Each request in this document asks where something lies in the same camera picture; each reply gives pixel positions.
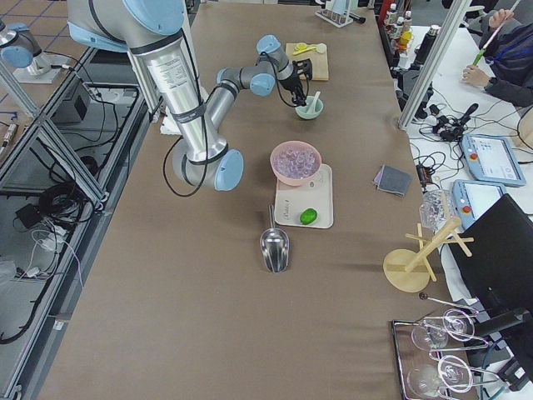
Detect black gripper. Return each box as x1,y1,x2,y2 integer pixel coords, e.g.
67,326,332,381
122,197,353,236
279,58,312,108

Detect white ceramic spoon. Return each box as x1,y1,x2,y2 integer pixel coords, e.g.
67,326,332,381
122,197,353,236
309,91,321,113

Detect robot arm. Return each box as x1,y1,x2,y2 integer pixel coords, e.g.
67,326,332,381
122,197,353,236
67,1,312,192

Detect mint green bowl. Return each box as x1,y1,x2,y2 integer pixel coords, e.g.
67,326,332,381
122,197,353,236
295,96,324,120

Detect pink bowl of ice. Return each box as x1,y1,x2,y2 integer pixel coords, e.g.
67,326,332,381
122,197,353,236
270,141,321,187

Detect metal ice scoop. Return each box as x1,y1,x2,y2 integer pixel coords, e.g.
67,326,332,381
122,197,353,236
260,204,290,273

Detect wooden cutting board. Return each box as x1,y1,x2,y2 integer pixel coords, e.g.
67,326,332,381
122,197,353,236
285,42,329,82

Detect yellow plastic knife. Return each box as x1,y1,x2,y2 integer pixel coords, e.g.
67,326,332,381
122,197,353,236
292,43,316,56

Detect cream serving tray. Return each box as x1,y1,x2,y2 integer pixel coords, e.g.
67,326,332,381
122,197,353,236
274,163,334,229

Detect green lime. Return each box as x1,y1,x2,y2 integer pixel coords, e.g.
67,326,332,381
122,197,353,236
299,207,318,226

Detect grey folded cloth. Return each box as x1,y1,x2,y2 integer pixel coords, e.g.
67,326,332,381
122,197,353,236
373,165,413,197

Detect black thermos bottle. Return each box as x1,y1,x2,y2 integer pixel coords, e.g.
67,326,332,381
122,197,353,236
414,25,441,66

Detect near teach pendant tablet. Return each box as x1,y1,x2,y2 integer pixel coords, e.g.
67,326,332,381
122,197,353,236
452,179,506,229

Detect teach pendant tablet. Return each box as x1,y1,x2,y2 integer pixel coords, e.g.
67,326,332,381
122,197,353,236
461,133,526,187
452,179,506,229

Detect far teach pendant tablet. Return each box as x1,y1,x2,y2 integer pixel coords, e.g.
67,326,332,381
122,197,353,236
461,133,526,187

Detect wooden mug tree stand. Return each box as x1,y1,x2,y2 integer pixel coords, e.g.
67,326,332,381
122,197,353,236
383,217,474,293

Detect seated person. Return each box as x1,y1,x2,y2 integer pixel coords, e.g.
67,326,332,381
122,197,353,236
462,9,532,108

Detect wine glass rack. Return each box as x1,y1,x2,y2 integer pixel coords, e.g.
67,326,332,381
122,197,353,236
391,308,501,399

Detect white wire cup rack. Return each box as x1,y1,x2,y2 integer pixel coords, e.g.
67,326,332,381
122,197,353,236
315,0,366,28

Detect aluminium frame post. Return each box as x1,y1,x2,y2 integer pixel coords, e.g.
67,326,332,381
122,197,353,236
397,0,471,131

